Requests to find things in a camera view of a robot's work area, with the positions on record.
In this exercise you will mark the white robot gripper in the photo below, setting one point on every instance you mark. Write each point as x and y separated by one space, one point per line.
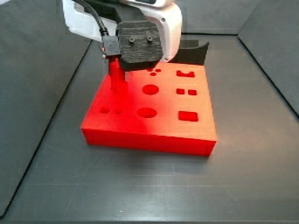
163 12

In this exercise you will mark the red star peg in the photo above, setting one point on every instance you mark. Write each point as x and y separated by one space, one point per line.
116 75

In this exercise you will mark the black curved holder block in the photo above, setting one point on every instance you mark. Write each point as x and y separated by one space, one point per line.
191 53

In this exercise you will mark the red shape sorter block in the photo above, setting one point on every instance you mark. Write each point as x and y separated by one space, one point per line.
161 113

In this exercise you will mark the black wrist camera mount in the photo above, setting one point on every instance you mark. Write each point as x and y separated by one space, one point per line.
140 45

